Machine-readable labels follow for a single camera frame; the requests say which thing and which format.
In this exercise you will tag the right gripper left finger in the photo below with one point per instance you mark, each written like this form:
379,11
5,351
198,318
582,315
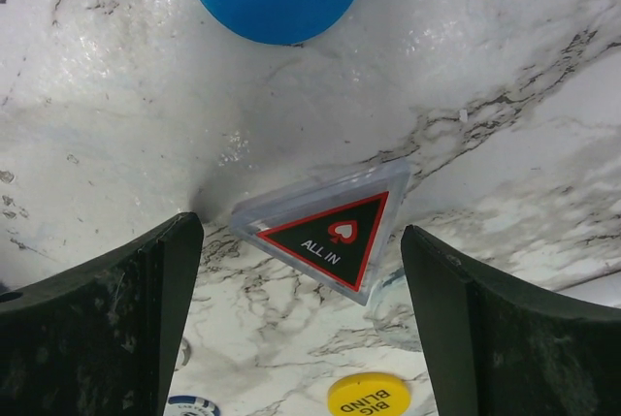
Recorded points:
102,338

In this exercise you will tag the yellow big blind button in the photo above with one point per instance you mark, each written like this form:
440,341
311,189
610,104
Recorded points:
369,394

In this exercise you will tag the all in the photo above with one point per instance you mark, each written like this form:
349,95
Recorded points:
332,227

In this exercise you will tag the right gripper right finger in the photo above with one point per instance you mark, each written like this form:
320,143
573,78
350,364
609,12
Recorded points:
498,345

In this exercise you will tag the green white poker chip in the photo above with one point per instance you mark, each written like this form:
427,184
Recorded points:
190,406

